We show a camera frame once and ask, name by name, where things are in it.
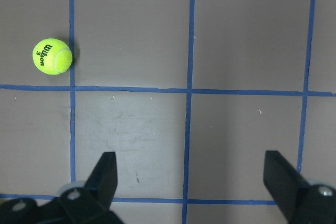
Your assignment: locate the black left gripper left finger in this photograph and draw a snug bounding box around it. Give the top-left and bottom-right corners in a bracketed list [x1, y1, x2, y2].
[1, 152, 123, 223]

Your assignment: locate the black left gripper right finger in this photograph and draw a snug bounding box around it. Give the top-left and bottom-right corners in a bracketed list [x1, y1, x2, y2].
[263, 151, 335, 224]

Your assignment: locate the yellow tennis ball centre left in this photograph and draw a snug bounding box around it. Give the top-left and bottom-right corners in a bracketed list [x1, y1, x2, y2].
[32, 38, 73, 75]

